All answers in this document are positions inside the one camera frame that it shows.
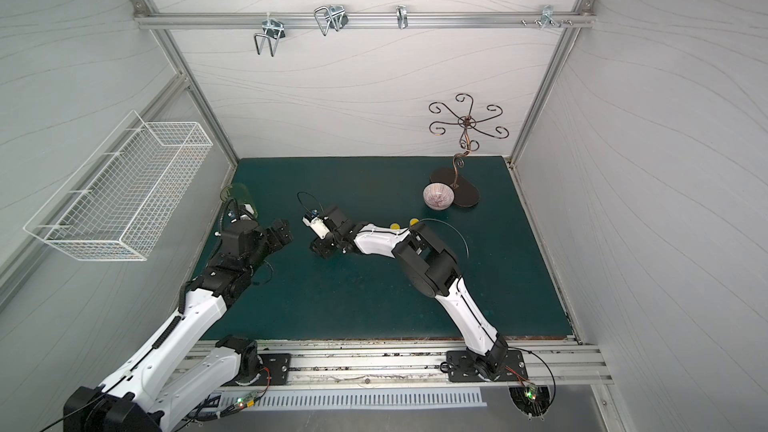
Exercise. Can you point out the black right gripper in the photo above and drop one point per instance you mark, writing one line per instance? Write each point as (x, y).
(333, 234)

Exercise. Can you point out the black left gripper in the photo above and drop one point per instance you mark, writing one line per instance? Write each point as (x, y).
(274, 236)

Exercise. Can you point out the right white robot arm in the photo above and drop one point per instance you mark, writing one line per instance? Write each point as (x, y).
(430, 265)

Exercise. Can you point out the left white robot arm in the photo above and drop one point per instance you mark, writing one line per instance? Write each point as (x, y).
(142, 394)

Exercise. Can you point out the purple patterned bowl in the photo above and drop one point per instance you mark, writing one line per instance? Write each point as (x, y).
(438, 196)

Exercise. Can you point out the bronze scroll jewelry stand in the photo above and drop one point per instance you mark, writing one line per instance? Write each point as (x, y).
(465, 194)

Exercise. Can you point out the white vent strip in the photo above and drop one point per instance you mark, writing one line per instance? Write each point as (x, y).
(370, 399)

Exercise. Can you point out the double prong metal hook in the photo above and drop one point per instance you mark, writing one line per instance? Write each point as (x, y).
(273, 31)

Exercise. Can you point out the small metal clip hook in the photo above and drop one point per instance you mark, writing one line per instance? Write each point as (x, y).
(401, 17)

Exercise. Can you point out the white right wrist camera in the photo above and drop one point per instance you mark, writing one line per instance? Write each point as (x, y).
(317, 225)

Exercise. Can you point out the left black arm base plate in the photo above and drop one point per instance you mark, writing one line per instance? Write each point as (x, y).
(270, 369)

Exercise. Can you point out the white wire basket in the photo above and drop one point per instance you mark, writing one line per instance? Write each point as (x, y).
(114, 207)

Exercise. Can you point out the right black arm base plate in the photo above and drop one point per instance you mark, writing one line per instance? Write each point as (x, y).
(460, 367)

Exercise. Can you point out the aluminium top rail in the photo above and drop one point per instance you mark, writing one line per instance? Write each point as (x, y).
(357, 20)

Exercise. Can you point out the wire loop metal hook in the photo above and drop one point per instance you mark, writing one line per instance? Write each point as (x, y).
(330, 17)

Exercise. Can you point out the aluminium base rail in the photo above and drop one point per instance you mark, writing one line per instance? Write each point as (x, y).
(416, 363)

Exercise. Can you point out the metal bracket hook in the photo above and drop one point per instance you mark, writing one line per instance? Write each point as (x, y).
(547, 20)

